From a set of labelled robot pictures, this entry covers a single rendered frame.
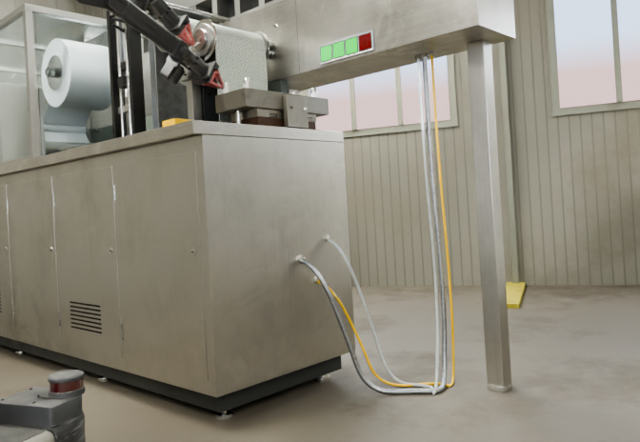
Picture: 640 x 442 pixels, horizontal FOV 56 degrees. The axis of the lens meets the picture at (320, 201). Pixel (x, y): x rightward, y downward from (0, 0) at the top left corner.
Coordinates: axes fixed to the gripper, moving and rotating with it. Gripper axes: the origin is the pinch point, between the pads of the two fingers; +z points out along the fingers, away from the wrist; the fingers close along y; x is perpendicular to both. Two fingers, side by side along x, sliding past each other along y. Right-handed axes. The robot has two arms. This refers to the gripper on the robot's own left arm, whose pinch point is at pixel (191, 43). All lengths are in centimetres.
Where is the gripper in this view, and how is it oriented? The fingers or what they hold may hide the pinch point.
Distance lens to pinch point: 223.7
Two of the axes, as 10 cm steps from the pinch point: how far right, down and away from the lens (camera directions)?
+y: 7.7, -0.1, -6.4
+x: 3.6, -8.2, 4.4
